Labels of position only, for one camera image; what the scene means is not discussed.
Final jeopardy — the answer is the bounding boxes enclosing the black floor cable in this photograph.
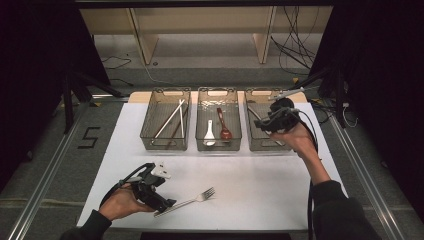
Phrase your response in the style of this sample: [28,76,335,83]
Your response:
[99,54,133,71]

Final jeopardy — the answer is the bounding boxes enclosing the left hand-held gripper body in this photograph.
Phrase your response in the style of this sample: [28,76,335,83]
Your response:
[131,162,172,211]

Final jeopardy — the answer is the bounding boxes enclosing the light wooden desk frame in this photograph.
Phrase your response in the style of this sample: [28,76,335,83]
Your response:
[79,6,334,66]

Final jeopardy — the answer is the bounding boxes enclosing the person's right hand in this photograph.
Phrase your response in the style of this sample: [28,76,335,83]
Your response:
[269,123,318,160]

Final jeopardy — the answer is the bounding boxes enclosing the white table cover sheet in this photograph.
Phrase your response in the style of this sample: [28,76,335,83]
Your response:
[76,101,363,233]

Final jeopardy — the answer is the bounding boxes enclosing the short aluminium rail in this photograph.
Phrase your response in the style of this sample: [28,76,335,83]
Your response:
[91,94,131,103]

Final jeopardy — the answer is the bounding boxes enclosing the white ceramic spoon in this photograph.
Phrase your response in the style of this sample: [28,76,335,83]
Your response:
[203,119,217,147]

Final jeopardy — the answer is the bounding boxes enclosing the hand-held gripper cable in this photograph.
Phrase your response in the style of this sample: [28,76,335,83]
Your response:
[289,107,320,240]
[99,162,156,208]

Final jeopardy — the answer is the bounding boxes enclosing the black curtain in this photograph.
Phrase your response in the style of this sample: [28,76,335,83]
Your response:
[0,0,112,195]
[309,0,424,215]

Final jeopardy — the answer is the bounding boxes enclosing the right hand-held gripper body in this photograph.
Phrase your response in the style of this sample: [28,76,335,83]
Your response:
[266,87,306,134]

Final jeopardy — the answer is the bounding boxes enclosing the person's left hand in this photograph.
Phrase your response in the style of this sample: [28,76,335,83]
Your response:
[98,184,156,222]

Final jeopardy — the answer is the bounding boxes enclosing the black metal stand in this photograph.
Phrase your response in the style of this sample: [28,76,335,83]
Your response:
[289,63,348,130]
[61,71,125,135]

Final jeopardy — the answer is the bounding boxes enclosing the right hand-held gripper cable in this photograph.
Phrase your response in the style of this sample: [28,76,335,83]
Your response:
[289,107,320,240]

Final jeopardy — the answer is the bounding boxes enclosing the steel fork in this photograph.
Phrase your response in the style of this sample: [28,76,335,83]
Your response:
[153,186,217,219]

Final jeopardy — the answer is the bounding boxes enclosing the silver metal chopsticks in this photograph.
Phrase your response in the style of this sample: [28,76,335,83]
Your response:
[178,99,185,138]
[151,99,186,140]

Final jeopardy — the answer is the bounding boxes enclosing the transparent grey plastic bin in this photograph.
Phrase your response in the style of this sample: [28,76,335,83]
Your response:
[244,87,299,152]
[139,87,192,152]
[195,86,243,152]

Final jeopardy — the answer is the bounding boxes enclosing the bundle of black cables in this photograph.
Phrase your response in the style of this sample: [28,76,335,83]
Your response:
[269,5,322,77]

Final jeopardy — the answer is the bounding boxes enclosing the aluminium floor rail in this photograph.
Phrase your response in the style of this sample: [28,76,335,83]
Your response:
[328,113,406,240]
[6,99,95,240]

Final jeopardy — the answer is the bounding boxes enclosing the white floor cable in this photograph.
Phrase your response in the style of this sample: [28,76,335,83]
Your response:
[142,63,178,87]

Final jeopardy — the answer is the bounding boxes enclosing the brown wooden chopstick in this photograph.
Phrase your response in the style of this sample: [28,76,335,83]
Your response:
[165,109,190,150]

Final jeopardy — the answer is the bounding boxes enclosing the red-brown wooden spoon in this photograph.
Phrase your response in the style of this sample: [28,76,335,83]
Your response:
[216,107,234,141]

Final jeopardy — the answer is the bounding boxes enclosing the left hand-held gripper cable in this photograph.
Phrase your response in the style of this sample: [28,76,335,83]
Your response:
[99,162,156,208]

